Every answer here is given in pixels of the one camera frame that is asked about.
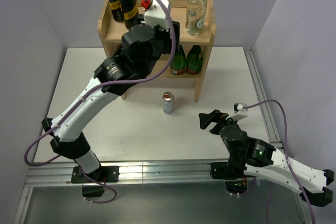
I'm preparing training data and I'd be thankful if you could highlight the clear bottle green cap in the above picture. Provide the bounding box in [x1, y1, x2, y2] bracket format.
[185, 0, 207, 35]

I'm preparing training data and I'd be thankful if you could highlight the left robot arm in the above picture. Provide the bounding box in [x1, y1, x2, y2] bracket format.
[42, 15, 180, 182]

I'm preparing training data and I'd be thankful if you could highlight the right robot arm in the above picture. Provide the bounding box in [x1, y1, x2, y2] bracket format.
[198, 110, 334, 207]

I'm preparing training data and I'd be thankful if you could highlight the wooden two-tier shelf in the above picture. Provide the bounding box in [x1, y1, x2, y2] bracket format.
[97, 0, 216, 103]

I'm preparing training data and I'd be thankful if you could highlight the green glass bottle left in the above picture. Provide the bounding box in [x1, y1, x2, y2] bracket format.
[170, 45, 186, 75]

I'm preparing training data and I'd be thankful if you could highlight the green glass bottle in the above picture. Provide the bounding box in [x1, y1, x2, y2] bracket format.
[170, 45, 186, 75]
[186, 45, 203, 75]

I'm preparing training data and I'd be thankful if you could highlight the green glass bottle right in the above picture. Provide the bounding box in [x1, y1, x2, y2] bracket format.
[186, 45, 203, 75]

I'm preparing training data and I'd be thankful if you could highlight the silver can rear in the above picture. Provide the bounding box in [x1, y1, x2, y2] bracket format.
[162, 91, 174, 114]

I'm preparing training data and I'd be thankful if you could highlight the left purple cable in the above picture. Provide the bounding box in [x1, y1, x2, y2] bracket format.
[23, 0, 177, 204]

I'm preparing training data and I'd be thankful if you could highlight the purple cable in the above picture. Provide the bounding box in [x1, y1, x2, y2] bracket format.
[23, 0, 177, 204]
[244, 99, 318, 224]

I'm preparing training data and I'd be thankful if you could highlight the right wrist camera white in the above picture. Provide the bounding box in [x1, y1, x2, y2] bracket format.
[226, 102, 248, 122]

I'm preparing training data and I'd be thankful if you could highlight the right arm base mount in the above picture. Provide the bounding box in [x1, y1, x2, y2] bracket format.
[210, 162, 257, 198]

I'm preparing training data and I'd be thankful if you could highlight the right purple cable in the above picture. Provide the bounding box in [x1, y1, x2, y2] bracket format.
[244, 99, 318, 224]

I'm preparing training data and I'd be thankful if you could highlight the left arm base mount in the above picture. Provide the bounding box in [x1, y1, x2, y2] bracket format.
[70, 166, 119, 204]

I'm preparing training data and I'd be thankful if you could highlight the aluminium rail frame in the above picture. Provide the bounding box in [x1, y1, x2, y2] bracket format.
[15, 47, 310, 223]

